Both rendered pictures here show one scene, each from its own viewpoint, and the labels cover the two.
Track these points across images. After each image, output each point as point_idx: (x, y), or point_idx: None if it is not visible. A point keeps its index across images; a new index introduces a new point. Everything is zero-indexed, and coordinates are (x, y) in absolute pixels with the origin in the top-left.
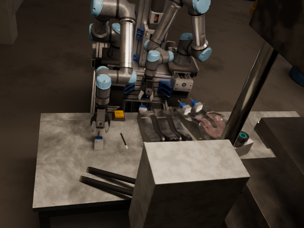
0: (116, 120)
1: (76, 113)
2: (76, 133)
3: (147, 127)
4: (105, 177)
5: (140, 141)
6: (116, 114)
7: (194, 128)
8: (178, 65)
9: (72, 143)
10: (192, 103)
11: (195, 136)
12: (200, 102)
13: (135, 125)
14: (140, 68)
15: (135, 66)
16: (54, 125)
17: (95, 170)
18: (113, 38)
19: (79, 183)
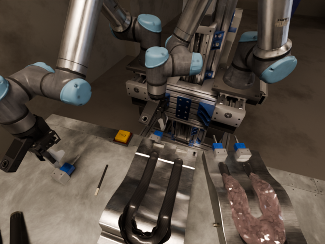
0: (116, 143)
1: (83, 122)
2: (60, 148)
3: (132, 173)
4: (23, 240)
5: None
6: (118, 136)
7: (215, 198)
8: (228, 85)
9: (42, 161)
10: (235, 146)
11: (213, 210)
12: (247, 150)
13: None
14: (178, 82)
15: (174, 79)
16: (49, 131)
17: (10, 226)
18: (137, 35)
19: None
